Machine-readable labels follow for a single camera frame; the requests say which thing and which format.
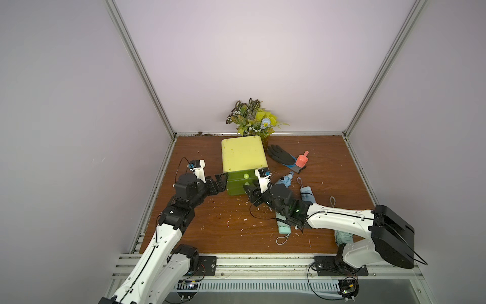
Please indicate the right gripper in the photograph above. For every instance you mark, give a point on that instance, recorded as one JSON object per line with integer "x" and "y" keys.
{"x": 259, "y": 194}

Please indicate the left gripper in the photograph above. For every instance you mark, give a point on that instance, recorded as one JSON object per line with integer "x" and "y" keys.
{"x": 219, "y": 187}

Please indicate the dark green top drawer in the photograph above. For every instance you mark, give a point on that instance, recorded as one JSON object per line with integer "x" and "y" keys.
{"x": 238, "y": 179}

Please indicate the yellow-green drawer cabinet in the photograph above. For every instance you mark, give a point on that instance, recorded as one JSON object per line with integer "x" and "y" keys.
{"x": 244, "y": 153}

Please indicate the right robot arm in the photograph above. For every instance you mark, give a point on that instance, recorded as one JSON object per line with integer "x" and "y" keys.
{"x": 385, "y": 236}

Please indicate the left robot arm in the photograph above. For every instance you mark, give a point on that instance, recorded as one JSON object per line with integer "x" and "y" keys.
{"x": 166, "y": 261}

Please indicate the light blue folded umbrella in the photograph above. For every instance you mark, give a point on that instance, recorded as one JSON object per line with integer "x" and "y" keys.
{"x": 286, "y": 180}

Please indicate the mint green folded umbrella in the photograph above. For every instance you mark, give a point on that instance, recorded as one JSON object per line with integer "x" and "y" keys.
{"x": 283, "y": 229}

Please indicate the black work glove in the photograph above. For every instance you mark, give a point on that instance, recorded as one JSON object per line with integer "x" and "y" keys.
{"x": 281, "y": 156}

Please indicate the red plastic scoop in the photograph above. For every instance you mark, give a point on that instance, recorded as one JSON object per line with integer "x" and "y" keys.
{"x": 302, "y": 159}

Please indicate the artificial plant in vase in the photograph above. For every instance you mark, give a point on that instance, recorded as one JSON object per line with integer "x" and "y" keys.
{"x": 252, "y": 119}

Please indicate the left circuit board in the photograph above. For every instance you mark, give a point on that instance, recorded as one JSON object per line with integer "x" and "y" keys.
{"x": 187, "y": 290}

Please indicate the circuit board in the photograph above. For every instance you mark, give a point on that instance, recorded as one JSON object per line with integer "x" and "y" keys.
{"x": 187, "y": 290}
{"x": 348, "y": 288}

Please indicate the right circuit board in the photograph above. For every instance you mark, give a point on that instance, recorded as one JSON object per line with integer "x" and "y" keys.
{"x": 348, "y": 288}

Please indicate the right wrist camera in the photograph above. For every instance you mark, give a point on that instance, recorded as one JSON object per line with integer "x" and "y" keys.
{"x": 264, "y": 178}

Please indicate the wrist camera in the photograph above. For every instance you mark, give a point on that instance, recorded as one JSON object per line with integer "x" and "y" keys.
{"x": 264, "y": 178}
{"x": 197, "y": 167}

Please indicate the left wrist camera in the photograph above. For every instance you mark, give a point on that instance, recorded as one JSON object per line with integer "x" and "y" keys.
{"x": 197, "y": 167}

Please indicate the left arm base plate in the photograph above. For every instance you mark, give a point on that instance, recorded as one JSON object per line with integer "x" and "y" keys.
{"x": 206, "y": 266}

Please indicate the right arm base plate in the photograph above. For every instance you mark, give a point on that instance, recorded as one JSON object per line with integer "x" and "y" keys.
{"x": 331, "y": 266}

